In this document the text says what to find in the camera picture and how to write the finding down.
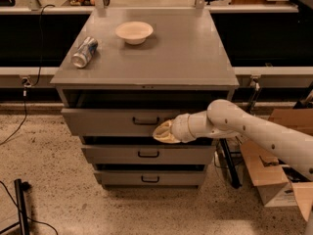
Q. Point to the grey middle drawer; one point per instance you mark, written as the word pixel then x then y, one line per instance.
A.
pixel 148 154

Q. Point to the grey drawer cabinet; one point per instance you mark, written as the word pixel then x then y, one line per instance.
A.
pixel 181 66

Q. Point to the grey top drawer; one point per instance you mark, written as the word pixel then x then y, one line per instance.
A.
pixel 116 122

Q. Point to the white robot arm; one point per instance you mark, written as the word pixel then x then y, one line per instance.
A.
pixel 224 119

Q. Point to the silver blue soda can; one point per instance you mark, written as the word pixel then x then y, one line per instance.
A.
pixel 85 52

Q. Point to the grey bottom drawer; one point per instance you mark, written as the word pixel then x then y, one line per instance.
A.
pixel 150 178

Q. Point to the cardboard box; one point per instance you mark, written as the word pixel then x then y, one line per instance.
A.
pixel 280 185

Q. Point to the grey drawer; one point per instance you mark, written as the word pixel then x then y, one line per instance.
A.
pixel 116 122
pixel 148 154
pixel 150 178

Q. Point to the white bowl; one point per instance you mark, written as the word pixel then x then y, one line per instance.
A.
pixel 134 33

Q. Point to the black stand on floor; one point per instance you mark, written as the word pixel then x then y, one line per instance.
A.
pixel 21 221

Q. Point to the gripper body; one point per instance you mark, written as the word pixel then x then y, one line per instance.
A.
pixel 179 128

